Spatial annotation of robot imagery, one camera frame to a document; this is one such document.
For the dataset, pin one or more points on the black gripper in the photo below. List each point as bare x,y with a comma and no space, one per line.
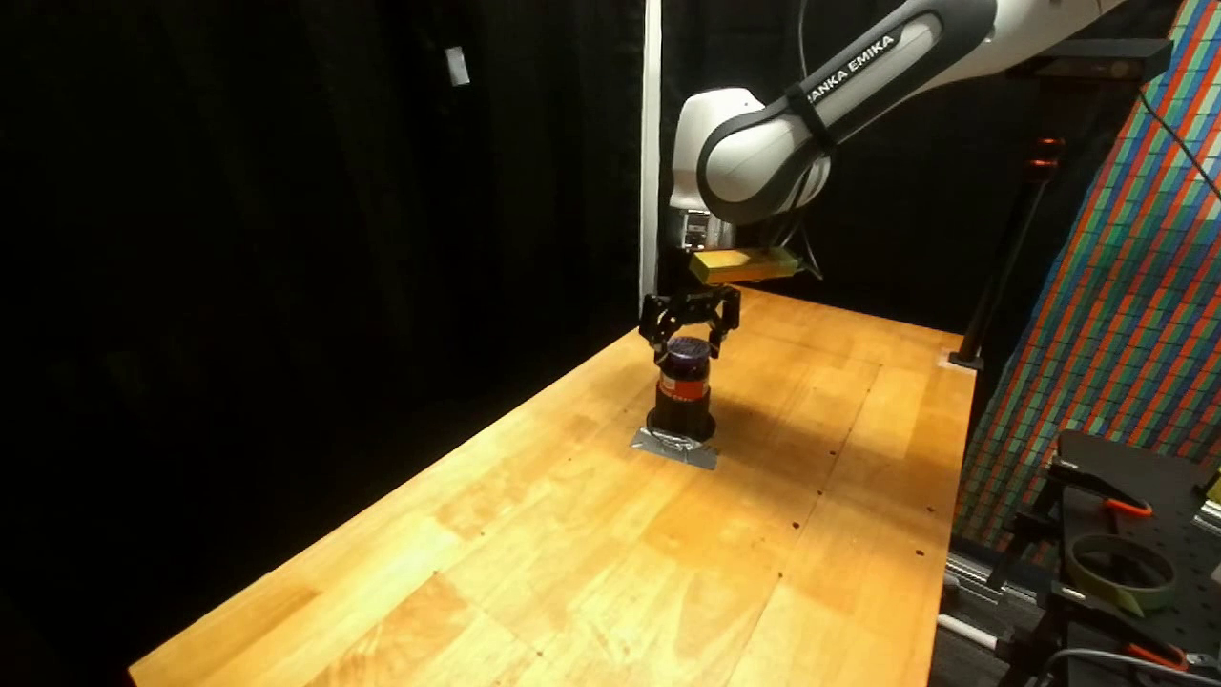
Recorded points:
703,298

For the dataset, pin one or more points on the orange clamp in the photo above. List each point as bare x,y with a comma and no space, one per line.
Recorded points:
1125,508

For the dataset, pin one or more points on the white curtain tag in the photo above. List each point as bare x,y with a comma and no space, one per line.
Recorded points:
456,68

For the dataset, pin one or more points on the black mounting plate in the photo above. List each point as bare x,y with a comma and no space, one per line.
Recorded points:
1137,480

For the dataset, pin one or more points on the green tape roll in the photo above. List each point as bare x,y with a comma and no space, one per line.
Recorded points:
1118,574

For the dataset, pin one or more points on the silver metal rail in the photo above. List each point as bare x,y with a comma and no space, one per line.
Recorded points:
982,602

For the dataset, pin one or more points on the multicoloured patterned board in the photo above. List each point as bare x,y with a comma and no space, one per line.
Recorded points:
1129,307

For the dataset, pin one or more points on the black curtain with white tag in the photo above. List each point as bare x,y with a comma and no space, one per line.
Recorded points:
292,255

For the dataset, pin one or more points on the black tripod stand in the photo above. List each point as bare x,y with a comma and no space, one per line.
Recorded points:
1016,241

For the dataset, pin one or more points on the grey square plate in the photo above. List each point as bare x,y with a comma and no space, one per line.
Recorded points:
674,447

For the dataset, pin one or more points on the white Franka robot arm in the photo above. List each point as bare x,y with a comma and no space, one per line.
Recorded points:
776,147

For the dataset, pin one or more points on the dark bottle with orange label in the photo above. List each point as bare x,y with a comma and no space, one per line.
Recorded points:
684,408

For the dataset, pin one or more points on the plain black curtain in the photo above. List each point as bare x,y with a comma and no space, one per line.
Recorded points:
916,214

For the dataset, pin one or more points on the yellowish wrist camera box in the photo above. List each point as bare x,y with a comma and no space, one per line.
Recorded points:
741,267

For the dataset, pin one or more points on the white vertical pole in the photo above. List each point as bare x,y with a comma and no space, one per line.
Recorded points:
650,138

